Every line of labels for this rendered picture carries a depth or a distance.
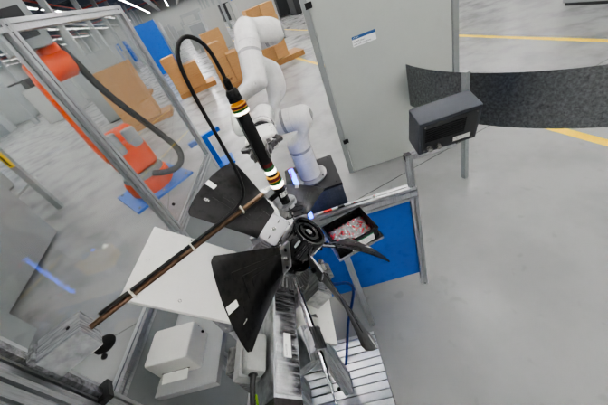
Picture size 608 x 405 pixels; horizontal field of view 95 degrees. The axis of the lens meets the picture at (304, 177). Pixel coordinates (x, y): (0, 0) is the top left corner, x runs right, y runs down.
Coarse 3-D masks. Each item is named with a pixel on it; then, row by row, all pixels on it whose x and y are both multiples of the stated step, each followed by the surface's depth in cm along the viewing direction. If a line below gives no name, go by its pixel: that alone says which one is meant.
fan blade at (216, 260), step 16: (224, 256) 63; (240, 256) 66; (256, 256) 70; (272, 256) 75; (224, 272) 61; (240, 272) 64; (256, 272) 68; (272, 272) 74; (224, 288) 60; (240, 288) 63; (256, 288) 67; (272, 288) 74; (224, 304) 59; (240, 304) 62; (256, 304) 67; (240, 320) 61; (256, 320) 66; (240, 336) 60; (256, 336) 65
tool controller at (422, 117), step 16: (464, 96) 116; (416, 112) 118; (432, 112) 115; (448, 112) 113; (464, 112) 112; (480, 112) 114; (416, 128) 118; (432, 128) 115; (448, 128) 117; (464, 128) 119; (416, 144) 124; (432, 144) 123; (448, 144) 125
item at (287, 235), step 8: (296, 224) 86; (304, 224) 89; (312, 224) 92; (288, 232) 86; (296, 232) 83; (304, 232) 85; (312, 232) 89; (320, 232) 90; (280, 240) 93; (296, 240) 83; (304, 240) 82; (312, 240) 85; (320, 240) 87; (296, 248) 84; (304, 248) 83; (312, 248) 83; (296, 256) 85; (304, 256) 85; (312, 256) 87; (296, 264) 88; (304, 264) 91; (288, 272) 87; (296, 272) 87
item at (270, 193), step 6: (264, 192) 85; (270, 192) 85; (270, 198) 85; (276, 198) 87; (294, 198) 92; (276, 204) 88; (288, 204) 90; (294, 204) 90; (282, 210) 90; (288, 210) 90
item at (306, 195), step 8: (288, 184) 120; (304, 184) 120; (288, 192) 115; (296, 192) 114; (304, 192) 114; (312, 192) 114; (320, 192) 115; (304, 200) 108; (312, 200) 108; (296, 208) 104; (304, 208) 102; (280, 216) 103; (288, 216) 101; (296, 216) 100
